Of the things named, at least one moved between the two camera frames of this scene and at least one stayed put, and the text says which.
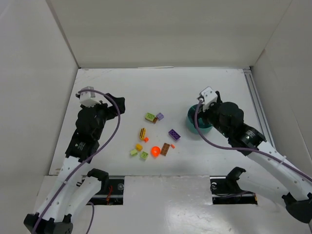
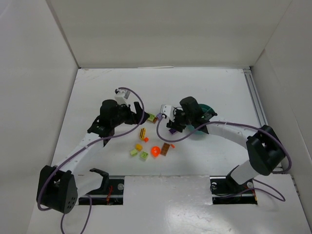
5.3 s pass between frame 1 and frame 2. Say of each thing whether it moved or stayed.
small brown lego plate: stayed
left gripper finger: moved
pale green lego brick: stayed
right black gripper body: moved
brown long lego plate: stayed
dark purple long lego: moved
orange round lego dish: stayed
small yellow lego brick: stayed
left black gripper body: moved
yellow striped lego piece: stayed
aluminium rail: stayed
